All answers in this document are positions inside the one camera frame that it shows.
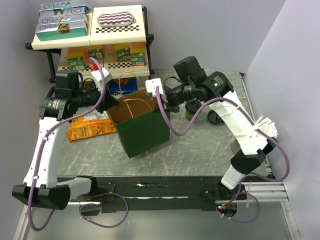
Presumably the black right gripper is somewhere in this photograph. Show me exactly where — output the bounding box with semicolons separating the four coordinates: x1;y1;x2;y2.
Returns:
153;80;195;114

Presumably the green paper coffee cup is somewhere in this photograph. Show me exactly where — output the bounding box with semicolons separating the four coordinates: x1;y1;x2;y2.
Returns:
185;99;202;121

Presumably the black plastic cup lid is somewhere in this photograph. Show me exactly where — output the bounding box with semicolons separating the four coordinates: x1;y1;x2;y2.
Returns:
185;99;202;114

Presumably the brown paper bag with handles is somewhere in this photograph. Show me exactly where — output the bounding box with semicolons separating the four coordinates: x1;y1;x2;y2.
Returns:
107;71;170;158

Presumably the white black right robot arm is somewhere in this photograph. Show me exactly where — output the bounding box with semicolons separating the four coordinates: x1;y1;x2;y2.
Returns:
158;56;277;199

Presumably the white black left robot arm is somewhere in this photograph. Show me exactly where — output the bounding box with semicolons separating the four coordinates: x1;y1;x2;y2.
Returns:
12;68;117;210

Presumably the blue chip bag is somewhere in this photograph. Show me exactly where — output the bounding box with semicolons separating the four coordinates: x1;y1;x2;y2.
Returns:
108;77;138;96

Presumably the orange snack bag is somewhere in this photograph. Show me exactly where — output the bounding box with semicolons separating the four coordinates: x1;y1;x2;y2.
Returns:
66;110;117;143

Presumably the green small box left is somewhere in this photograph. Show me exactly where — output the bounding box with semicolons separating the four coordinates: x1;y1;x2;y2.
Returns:
67;56;87;71

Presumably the green small box centre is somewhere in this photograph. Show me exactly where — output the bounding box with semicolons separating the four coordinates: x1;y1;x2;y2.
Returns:
88;47;105;59

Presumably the green small box right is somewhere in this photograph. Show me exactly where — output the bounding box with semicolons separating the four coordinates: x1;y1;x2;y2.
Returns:
116;46;131;62

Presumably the green small box front-right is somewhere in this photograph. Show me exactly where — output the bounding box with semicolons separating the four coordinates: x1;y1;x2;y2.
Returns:
130;52;147;67

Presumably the cream three-tier shelf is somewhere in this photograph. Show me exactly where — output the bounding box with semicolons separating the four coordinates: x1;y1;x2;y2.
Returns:
25;5;155;84

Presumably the striped purple cloth pad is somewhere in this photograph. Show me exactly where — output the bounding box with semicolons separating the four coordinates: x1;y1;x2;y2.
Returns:
97;11;136;28

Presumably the teal tissue box front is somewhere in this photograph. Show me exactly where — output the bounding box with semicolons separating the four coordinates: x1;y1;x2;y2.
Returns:
35;21;88;41

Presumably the grey cup of straws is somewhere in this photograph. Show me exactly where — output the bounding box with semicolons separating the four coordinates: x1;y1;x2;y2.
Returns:
231;115;278;155

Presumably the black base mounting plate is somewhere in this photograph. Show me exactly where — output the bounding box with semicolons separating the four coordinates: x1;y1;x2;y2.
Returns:
58;176;277;215

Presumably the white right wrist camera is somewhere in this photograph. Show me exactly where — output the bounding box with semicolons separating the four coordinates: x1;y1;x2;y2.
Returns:
145;78;168;103

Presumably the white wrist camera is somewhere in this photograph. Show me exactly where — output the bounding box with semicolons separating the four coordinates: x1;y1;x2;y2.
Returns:
145;78;168;103
91;67;113;91

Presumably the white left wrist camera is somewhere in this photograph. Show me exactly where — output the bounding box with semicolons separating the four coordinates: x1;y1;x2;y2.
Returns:
91;67;113;91

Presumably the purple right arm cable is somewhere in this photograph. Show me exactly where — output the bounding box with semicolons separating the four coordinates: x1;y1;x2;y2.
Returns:
155;86;291;224

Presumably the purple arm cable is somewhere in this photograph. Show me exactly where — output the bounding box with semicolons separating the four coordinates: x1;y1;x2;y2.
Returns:
27;56;107;232
155;86;291;224

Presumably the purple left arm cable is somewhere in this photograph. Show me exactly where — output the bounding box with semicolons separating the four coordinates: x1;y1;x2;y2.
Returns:
27;56;107;232

